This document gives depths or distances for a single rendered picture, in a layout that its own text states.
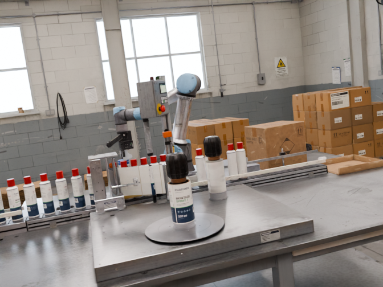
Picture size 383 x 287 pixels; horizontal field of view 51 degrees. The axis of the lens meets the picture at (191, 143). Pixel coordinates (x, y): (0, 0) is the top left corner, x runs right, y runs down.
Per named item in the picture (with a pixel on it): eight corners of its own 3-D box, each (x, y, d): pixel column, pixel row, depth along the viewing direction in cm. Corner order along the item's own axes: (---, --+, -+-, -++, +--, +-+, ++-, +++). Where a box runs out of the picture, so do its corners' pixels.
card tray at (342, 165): (338, 175, 225) (338, 168, 224) (313, 167, 250) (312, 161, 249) (383, 166, 232) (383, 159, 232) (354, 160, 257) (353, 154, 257)
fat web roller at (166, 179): (167, 203, 191) (162, 165, 189) (165, 201, 196) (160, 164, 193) (176, 201, 192) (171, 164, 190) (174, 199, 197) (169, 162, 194)
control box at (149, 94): (140, 118, 209) (135, 82, 207) (154, 115, 225) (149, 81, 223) (158, 117, 206) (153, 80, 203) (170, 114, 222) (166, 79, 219)
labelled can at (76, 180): (76, 210, 198) (69, 170, 196) (76, 208, 203) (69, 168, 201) (86, 208, 200) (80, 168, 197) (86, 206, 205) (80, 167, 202)
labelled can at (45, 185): (44, 216, 195) (37, 175, 192) (45, 213, 200) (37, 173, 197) (55, 214, 196) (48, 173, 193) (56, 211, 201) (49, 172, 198)
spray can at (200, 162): (199, 187, 215) (195, 150, 212) (197, 185, 220) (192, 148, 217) (208, 185, 216) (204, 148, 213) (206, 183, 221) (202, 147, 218)
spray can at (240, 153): (240, 180, 220) (236, 143, 218) (237, 178, 225) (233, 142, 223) (249, 178, 222) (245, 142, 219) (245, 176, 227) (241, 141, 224)
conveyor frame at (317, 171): (27, 231, 190) (25, 222, 190) (29, 225, 201) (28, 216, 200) (328, 173, 232) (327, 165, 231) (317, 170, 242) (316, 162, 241)
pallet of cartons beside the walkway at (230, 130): (257, 179, 579) (251, 118, 567) (203, 191, 552) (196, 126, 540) (223, 167, 692) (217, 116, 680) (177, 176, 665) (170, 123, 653)
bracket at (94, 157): (88, 160, 185) (88, 158, 185) (88, 157, 196) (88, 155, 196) (117, 156, 189) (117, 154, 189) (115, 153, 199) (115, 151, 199)
